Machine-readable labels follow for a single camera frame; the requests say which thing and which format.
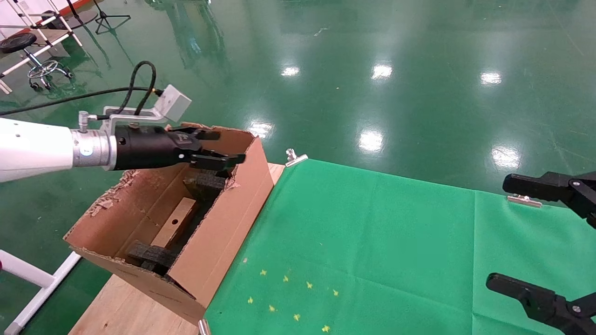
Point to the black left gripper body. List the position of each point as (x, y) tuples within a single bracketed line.
[(149, 148)]

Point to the silver camera mount bracket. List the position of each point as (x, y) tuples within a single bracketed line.
[(139, 117)]

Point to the black tripod stand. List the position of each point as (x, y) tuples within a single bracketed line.
[(106, 18)]

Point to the green table cloth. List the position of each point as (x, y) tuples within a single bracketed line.
[(419, 256)]

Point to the silver metal binder clip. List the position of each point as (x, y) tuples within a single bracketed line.
[(295, 158), (203, 328), (524, 200)]

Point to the large open cardboard carton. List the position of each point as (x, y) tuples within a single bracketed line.
[(223, 242)]

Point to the small taped cardboard box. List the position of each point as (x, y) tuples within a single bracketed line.
[(174, 223)]

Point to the white work table leg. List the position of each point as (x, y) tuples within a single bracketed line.
[(28, 272)]

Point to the white tube frame table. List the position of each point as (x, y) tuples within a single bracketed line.
[(56, 45)]

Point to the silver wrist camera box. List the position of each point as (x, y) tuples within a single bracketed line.
[(173, 103)]

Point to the black pole stand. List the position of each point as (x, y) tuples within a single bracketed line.
[(84, 18)]

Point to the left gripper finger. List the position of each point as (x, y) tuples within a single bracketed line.
[(205, 135), (219, 160)]

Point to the black round swivel stool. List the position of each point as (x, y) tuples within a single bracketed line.
[(17, 42)]

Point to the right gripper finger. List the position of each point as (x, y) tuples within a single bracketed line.
[(549, 307), (572, 190)]

